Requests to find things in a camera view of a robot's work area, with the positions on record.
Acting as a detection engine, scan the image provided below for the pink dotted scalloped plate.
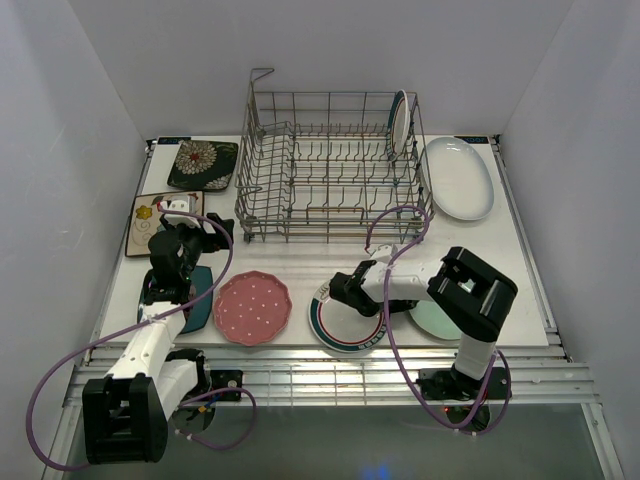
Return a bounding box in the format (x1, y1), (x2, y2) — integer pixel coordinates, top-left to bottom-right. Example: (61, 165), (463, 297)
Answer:
(212, 271), (293, 347)

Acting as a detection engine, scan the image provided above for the cream floral square plate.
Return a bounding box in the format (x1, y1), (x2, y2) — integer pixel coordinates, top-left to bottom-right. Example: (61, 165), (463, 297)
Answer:
(125, 190), (204, 257)

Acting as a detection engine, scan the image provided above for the white oval plate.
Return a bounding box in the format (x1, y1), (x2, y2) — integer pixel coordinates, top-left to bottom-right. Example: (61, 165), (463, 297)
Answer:
(426, 137), (494, 221)

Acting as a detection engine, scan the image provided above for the green floral plate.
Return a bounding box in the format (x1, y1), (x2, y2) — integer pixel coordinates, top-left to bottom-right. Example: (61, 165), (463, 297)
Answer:
(409, 300), (461, 341)

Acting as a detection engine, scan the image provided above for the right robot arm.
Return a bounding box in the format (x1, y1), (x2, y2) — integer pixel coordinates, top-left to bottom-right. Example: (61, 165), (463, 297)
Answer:
(329, 246), (518, 400)

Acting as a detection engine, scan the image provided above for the black floral square plate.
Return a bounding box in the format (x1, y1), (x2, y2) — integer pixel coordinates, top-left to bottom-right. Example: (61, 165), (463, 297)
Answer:
(167, 140), (239, 192)

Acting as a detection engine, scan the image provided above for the grey wire dish rack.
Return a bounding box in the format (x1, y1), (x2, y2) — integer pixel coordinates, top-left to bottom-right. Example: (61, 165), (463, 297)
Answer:
(235, 68), (435, 243)

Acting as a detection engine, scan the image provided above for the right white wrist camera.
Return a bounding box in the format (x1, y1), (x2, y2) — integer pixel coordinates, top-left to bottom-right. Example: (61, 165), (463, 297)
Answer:
(369, 244), (398, 264)

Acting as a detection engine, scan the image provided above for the green red rimmed white plate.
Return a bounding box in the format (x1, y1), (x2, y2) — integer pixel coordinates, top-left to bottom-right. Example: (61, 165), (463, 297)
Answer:
(387, 90), (411, 161)

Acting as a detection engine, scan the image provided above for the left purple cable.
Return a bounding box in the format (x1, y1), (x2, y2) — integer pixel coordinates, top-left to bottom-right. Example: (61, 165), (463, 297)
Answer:
(24, 199), (259, 472)

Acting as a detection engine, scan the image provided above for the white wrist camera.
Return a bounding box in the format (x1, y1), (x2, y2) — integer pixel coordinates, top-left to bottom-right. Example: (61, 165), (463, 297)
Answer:
(156, 195), (198, 229)
(369, 244), (398, 264)

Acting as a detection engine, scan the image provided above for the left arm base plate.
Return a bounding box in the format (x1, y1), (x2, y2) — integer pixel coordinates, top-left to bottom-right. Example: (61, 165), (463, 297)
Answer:
(210, 370), (244, 403)

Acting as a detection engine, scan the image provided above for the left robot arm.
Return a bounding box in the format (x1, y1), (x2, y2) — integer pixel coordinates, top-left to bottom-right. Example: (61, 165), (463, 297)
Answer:
(82, 207), (235, 465)

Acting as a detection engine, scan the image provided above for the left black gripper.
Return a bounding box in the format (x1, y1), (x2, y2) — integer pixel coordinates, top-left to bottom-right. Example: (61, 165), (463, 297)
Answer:
(160, 213), (234, 280)

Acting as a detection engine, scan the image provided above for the dark teal plate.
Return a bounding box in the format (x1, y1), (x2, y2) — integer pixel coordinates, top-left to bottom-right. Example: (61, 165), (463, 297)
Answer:
(136, 265), (215, 335)

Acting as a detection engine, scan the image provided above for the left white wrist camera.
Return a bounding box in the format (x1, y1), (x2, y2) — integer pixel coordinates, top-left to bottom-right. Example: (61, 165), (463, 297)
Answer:
(156, 195), (198, 229)

